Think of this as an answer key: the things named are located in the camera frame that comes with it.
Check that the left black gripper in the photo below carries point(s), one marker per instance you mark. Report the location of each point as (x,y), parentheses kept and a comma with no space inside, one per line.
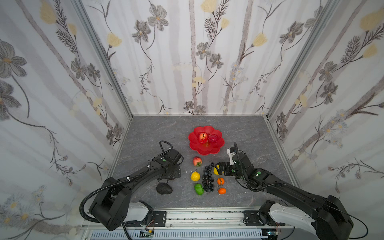
(169,176)

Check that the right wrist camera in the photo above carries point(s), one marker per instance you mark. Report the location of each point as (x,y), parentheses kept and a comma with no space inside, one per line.
(231,152)

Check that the black fake grape bunch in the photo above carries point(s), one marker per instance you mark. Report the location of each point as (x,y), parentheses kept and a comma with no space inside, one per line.
(207,179)

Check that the red fake apple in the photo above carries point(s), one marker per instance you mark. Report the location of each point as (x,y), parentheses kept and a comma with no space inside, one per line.
(197,161)

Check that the red flower-shaped fruit bowl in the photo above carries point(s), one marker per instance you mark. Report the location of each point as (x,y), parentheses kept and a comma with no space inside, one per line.
(207,148)

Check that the orange fake tangerine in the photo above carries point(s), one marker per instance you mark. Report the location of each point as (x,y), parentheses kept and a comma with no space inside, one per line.
(220,181)
(222,191)

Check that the white perforated cable duct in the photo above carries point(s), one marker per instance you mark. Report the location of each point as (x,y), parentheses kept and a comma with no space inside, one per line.
(205,234)

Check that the red crinkled fake fruit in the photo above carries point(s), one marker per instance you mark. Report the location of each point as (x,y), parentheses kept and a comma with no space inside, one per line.
(203,138)

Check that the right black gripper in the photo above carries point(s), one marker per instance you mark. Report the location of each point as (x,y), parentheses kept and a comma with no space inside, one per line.
(224,168)

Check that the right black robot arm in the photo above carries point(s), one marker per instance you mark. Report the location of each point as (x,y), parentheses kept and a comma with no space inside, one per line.
(325,217)

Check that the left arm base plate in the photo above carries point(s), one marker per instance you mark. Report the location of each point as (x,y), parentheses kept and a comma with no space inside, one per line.
(158,219)

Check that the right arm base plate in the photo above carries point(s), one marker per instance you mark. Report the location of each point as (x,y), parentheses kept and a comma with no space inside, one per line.
(256,219)

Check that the yellow fake lemon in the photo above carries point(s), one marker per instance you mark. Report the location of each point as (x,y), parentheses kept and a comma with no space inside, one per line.
(215,170)

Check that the dark fake avocado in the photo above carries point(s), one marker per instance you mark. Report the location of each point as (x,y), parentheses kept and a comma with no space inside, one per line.
(164,189)

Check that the yellow fake pear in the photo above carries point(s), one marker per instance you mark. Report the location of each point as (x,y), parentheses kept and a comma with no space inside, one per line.
(195,176)

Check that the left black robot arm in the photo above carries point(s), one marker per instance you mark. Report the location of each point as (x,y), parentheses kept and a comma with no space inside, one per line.
(109,205)

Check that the green fake lime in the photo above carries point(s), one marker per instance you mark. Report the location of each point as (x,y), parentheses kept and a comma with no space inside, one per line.
(199,189)

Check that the orange fake tangerine lower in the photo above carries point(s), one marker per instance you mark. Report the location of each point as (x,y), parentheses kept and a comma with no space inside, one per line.
(222,191)

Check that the orange fake tangerine upper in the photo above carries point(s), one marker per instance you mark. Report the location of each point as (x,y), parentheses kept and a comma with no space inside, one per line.
(220,181)

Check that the aluminium mounting rail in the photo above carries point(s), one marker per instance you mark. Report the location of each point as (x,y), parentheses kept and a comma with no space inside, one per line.
(139,216)

